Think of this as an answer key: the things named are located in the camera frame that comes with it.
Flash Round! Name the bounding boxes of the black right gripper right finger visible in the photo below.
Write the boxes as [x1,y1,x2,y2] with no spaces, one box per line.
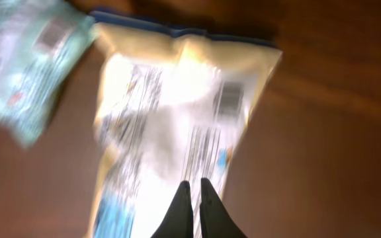
[200,178,247,238]

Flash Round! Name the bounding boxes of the mint green wipes pack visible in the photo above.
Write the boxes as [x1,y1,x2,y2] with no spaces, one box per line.
[0,1,93,147]

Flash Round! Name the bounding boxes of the cream snack bag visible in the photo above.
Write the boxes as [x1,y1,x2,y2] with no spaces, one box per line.
[87,8,282,237]

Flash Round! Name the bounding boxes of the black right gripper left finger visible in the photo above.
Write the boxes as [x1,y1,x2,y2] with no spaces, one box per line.
[151,180,194,238]

